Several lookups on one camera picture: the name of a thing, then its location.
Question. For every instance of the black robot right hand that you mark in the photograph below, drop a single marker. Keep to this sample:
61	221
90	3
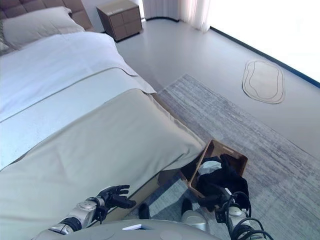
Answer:
212	202

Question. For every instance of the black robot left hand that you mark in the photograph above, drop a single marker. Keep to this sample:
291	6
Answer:
115	197

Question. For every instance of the black garment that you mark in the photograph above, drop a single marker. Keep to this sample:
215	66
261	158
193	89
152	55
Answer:
225	180

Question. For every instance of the white garment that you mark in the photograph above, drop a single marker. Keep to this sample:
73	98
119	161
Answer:
208	166

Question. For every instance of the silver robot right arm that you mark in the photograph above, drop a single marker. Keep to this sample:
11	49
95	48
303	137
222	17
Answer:
235	212

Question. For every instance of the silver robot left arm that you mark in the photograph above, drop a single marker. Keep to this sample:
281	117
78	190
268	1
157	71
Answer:
82	207

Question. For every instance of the brown wicker basket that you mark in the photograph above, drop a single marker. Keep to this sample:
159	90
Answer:
215	150

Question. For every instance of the white bed sheet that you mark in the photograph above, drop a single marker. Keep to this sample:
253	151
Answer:
50	75

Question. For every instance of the silver robot right leg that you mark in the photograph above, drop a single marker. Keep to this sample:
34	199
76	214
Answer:
195	220

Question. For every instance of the grey robot torso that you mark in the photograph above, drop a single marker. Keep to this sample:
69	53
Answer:
125	232

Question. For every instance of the beige duvet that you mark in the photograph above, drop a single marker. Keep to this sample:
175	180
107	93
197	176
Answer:
100	150

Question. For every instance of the grey striped rug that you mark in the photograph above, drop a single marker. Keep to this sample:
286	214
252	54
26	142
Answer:
250	150

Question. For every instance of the beige oval floor mat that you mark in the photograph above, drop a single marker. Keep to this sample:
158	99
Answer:
265	80

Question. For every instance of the brown nightstand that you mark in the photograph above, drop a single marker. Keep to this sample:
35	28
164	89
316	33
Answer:
122	22

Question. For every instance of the beige pillow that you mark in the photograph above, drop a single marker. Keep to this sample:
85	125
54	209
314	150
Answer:
37	25

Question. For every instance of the white sheer curtain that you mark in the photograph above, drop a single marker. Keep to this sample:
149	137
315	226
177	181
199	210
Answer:
192	12

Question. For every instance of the brown padded headboard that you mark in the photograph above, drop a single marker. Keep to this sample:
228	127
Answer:
75	5

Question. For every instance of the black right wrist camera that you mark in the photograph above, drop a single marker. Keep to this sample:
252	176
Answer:
221	215

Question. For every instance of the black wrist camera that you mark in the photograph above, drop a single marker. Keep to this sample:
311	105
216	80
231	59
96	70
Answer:
221	215
102	212

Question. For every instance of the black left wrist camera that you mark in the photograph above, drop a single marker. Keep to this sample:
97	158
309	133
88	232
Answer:
102	212

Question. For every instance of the dark window floor rail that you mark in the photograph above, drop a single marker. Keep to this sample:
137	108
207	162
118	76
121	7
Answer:
275	61

